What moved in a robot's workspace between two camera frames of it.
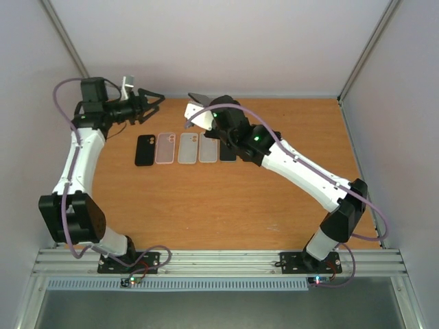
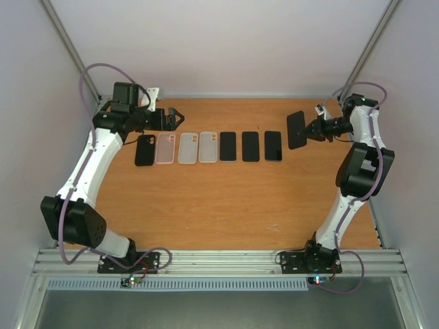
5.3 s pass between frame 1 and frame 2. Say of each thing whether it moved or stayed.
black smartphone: stayed
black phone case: stayed
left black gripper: moved
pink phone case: stayed
